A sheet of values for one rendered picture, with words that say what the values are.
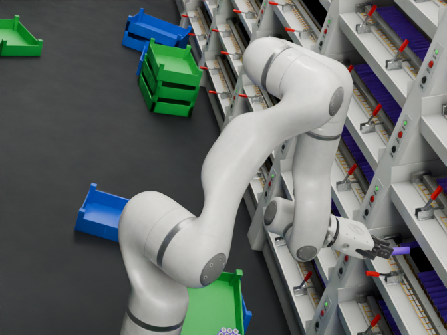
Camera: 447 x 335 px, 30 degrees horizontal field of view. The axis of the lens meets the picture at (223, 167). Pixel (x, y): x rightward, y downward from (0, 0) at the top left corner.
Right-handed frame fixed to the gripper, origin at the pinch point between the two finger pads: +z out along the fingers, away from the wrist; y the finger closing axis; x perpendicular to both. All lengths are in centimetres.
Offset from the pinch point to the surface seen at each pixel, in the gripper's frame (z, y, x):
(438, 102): 0.9, 14.5, -35.1
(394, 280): 6.7, -2.2, 6.5
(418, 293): 9.0, -9.7, 3.6
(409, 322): 6.3, -16.1, 8.0
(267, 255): 17, 79, 59
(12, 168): -73, 116, 76
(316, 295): 18, 40, 44
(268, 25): 6, 155, 0
